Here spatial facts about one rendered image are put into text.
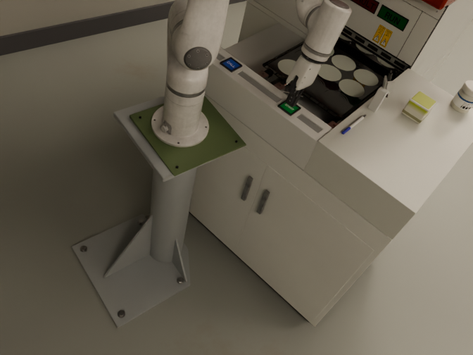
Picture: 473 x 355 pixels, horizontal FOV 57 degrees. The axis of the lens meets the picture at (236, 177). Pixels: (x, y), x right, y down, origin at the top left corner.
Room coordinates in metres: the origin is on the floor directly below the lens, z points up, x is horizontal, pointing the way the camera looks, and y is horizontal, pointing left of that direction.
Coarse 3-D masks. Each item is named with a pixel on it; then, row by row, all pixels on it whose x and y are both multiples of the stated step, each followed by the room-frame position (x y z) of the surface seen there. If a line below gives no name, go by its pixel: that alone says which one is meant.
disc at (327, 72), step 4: (324, 64) 1.51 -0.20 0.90; (320, 68) 1.47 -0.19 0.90; (324, 68) 1.48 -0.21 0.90; (328, 68) 1.49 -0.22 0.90; (332, 68) 1.50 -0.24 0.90; (336, 68) 1.50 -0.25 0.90; (320, 72) 1.45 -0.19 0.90; (324, 72) 1.46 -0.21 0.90; (328, 72) 1.46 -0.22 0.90; (332, 72) 1.47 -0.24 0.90; (336, 72) 1.48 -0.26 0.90; (340, 72) 1.49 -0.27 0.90; (320, 76) 1.42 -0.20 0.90; (324, 76) 1.43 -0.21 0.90; (328, 76) 1.44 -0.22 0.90; (332, 76) 1.45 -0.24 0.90; (336, 76) 1.45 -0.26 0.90; (340, 76) 1.46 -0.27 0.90; (332, 80) 1.42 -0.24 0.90; (336, 80) 1.43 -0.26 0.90
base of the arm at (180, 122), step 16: (176, 96) 0.96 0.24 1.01; (160, 112) 1.05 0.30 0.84; (176, 112) 0.97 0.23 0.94; (192, 112) 0.98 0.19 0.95; (160, 128) 0.97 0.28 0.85; (176, 128) 0.97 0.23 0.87; (192, 128) 0.99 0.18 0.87; (208, 128) 1.05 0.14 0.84; (176, 144) 0.94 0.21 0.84; (192, 144) 0.96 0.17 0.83
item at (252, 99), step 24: (216, 72) 1.22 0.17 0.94; (240, 72) 1.23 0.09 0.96; (216, 96) 1.21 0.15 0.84; (240, 96) 1.16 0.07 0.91; (264, 96) 1.14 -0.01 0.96; (240, 120) 1.15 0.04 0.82; (264, 120) 1.10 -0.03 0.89; (288, 120) 1.06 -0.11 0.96; (312, 120) 1.09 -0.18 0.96; (288, 144) 1.05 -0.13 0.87; (312, 144) 1.01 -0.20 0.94
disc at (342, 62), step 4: (336, 56) 1.58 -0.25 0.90; (340, 56) 1.59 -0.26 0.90; (344, 56) 1.60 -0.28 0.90; (332, 60) 1.55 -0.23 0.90; (336, 60) 1.56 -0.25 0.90; (340, 60) 1.57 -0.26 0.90; (344, 60) 1.58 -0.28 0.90; (348, 60) 1.59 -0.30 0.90; (352, 60) 1.59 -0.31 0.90; (336, 64) 1.53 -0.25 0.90; (340, 64) 1.54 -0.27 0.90; (344, 64) 1.55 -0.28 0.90; (348, 64) 1.56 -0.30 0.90; (352, 64) 1.56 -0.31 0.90; (340, 68) 1.51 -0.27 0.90; (344, 68) 1.52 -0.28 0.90; (348, 68) 1.53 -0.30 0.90; (352, 68) 1.53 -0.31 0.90
